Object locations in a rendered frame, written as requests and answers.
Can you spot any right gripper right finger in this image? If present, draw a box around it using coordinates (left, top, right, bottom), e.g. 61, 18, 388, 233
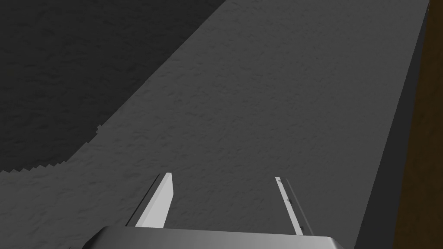
275, 176, 314, 236

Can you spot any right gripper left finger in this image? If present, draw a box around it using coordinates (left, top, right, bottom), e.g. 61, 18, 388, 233
125, 172, 173, 229

